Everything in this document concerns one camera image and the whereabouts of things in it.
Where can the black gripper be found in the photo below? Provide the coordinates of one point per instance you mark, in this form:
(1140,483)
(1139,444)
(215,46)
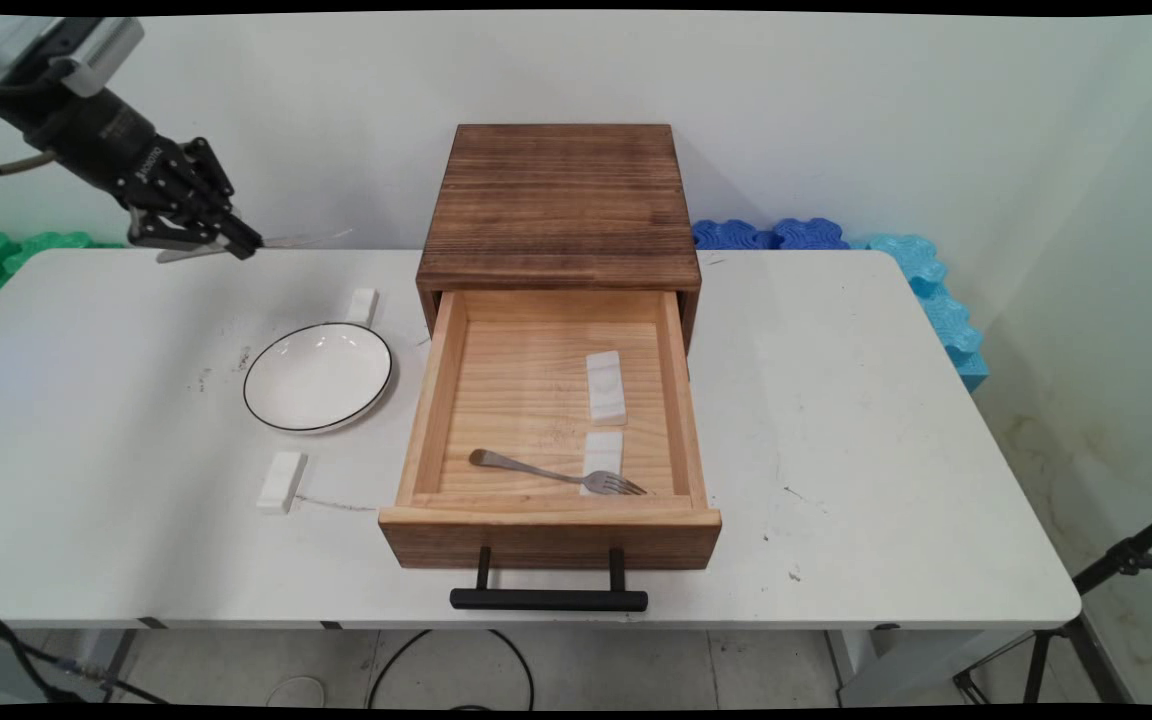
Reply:
(101,140)

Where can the white round floor disc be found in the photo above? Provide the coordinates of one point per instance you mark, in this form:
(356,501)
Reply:
(296,692)

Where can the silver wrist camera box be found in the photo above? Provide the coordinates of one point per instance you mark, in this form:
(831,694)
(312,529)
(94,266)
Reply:
(106,50)

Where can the black tripod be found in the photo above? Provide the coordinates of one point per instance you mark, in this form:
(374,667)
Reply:
(1126,558)

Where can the white table leg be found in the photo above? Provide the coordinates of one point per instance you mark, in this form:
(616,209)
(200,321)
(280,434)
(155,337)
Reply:
(896,665)
(101,655)

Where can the white plate with black rim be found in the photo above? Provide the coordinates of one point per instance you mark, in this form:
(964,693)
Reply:
(316,378)

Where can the white cutlery rest block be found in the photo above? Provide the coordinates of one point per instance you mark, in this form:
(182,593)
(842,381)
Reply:
(363,306)
(606,390)
(282,482)
(602,452)

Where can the silver table knife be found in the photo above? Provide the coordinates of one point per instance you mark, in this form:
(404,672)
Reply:
(186,254)

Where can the light wooden drawer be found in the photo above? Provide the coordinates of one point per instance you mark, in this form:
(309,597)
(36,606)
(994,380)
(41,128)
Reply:
(536,390)

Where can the silver metal fork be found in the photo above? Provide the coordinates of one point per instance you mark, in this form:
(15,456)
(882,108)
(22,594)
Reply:
(536,469)

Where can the light blue foam mat piece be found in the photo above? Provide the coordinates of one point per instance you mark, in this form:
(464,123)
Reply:
(956,335)
(906,262)

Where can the dark wooden drawer cabinet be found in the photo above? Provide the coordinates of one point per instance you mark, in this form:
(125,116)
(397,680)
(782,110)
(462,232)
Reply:
(558,200)

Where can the dark blue foam mat piece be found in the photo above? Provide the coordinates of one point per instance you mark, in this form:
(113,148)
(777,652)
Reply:
(811,234)
(731,236)

